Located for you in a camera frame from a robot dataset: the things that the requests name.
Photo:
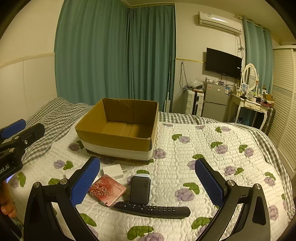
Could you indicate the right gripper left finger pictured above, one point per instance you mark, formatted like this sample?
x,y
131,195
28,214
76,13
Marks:
x,y
41,222

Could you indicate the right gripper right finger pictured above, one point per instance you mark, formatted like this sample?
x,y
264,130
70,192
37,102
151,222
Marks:
x,y
253,221

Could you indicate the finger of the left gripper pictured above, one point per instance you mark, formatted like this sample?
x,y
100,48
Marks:
x,y
13,128
29,136

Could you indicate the red floral card box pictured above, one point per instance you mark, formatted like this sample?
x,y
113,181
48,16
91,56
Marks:
x,y
107,190

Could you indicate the black remote control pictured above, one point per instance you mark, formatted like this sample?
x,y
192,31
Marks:
x,y
169,212

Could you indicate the white charger plug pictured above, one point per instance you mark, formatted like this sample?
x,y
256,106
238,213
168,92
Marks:
x,y
115,171

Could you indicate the black power adapter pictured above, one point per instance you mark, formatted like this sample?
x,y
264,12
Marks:
x,y
139,193

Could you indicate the person's left hand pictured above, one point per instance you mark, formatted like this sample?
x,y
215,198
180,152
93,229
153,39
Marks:
x,y
6,202

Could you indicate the grey checkered bed sheet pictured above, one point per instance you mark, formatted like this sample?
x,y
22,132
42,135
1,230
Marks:
x,y
59,115

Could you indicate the open cardboard box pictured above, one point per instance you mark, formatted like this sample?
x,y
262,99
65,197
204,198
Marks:
x,y
120,128

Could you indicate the white louvered wardrobe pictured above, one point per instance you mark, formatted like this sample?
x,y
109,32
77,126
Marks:
x,y
282,131

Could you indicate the dark suitcase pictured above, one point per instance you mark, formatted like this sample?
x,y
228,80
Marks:
x,y
269,120

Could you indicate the teal curtain left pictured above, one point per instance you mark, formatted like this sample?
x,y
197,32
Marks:
x,y
107,49

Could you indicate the teal curtain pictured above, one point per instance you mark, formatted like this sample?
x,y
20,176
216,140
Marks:
x,y
107,49
259,52

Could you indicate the light blue earbuds case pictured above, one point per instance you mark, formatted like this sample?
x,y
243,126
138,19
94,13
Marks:
x,y
141,179

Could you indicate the white dressing table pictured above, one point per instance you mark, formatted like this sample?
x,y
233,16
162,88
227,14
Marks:
x,y
243,103

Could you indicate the grey mini fridge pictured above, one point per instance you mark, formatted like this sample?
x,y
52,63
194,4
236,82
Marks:
x,y
215,104

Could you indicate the white suitcase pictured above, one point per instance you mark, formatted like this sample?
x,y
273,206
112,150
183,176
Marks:
x,y
194,100

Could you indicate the oval vanity mirror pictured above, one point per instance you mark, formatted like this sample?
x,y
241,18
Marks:
x,y
249,78

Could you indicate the teal curtain right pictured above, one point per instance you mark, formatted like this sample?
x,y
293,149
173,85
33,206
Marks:
x,y
259,52

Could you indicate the white air conditioner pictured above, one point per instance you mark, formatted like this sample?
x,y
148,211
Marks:
x,y
219,23

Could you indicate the black wall television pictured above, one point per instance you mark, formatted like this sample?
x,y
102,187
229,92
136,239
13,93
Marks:
x,y
223,63

